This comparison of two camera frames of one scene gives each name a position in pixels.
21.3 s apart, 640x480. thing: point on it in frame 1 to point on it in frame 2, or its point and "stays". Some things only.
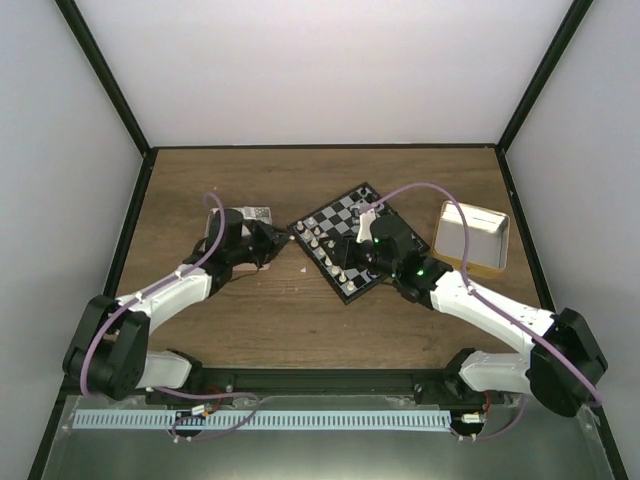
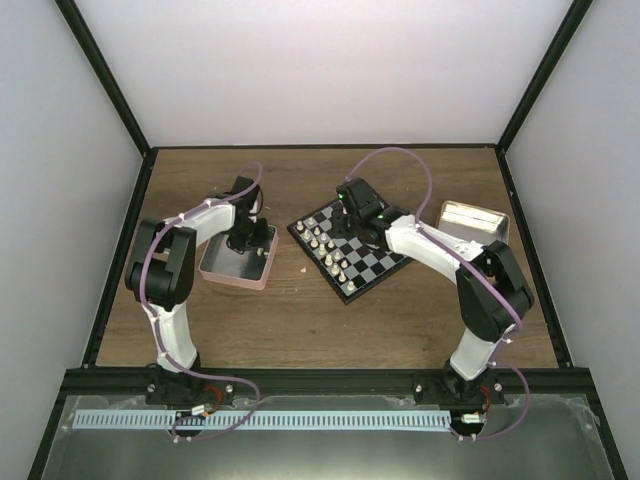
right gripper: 347,247 to 339,228
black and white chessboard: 339,217 stays
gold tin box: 489,233 stays
